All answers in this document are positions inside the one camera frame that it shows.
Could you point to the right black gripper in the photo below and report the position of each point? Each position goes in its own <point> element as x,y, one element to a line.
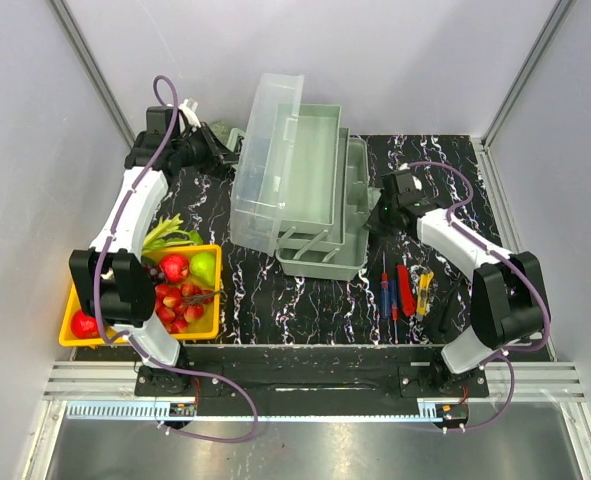
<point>377,218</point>

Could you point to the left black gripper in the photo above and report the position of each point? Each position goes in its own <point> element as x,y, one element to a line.
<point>208,143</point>

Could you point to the blue screwdriver long shaft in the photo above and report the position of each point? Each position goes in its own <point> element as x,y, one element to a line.
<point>385,302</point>

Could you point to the blue screwdriver red tip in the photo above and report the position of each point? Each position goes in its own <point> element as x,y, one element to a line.
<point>394,309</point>

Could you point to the yellow utility knife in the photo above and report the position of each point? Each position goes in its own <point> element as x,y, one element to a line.
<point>423,294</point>

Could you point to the translucent plastic tool box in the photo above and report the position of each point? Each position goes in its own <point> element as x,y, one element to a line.
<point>301,191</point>

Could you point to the red folding knife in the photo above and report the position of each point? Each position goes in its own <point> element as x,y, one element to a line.
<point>406,295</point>

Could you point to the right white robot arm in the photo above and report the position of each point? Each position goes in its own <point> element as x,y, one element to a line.
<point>509,309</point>

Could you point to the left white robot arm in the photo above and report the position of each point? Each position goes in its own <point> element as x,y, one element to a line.
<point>108,276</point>

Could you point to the green melon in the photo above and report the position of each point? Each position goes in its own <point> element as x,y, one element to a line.
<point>221,130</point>

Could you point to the black marble mat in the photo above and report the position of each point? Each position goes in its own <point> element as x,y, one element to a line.
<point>263,305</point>

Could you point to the green celery stalk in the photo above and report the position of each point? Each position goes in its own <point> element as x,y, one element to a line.
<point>170,232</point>

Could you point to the black hex key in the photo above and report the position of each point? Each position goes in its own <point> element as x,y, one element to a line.
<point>452,309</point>

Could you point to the green pear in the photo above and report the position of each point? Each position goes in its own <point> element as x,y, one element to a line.
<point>203,265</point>

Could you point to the red apple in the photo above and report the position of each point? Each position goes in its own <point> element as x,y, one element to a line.
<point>175,267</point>

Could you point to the yellow fruit bin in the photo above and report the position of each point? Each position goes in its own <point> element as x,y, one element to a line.
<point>67,339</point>

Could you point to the purple grape bunch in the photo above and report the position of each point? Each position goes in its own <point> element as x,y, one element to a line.
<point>155,274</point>

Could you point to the red cherry bunch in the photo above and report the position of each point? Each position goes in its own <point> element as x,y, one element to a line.
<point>185,309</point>

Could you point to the red pomegranate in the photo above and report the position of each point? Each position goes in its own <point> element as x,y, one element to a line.
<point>84,326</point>

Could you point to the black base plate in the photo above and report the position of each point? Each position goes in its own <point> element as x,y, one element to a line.
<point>305,372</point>

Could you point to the aluminium frame rail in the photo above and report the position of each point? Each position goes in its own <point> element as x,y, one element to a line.
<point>114,391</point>

